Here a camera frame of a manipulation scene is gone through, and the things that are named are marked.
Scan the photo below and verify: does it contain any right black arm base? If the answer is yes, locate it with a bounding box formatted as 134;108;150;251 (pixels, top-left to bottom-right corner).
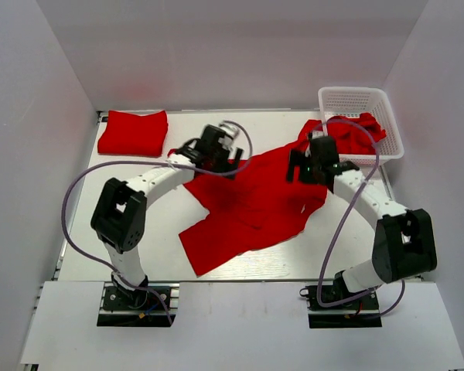
299;272;382;329

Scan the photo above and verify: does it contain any red t-shirt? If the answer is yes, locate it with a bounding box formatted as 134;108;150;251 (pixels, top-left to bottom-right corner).
97;111;169;158
179;120;327;276
327;113;387;155

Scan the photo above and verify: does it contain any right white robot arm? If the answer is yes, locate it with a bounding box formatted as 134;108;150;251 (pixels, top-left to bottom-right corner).
286;136;438;308

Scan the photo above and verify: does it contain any white plastic basket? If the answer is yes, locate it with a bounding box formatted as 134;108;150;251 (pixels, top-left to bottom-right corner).
318;87;404;165

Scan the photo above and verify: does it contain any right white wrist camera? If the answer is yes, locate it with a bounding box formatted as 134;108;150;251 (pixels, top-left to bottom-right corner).
305;131;324;157

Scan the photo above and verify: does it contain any crumpled red t-shirt in basket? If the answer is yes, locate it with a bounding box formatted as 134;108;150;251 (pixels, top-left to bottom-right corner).
327;113;387;155

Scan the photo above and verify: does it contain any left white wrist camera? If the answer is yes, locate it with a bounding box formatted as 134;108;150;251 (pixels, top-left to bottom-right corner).
219;121;240;147

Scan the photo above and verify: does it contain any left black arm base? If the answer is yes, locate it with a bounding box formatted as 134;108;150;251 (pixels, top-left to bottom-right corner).
97;282;179;328

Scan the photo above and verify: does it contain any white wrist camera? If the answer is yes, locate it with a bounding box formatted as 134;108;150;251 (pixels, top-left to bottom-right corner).
305;131;324;157
219;121;240;147

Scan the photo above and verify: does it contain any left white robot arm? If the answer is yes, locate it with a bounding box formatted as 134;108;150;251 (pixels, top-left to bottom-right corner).
90;121;248;308

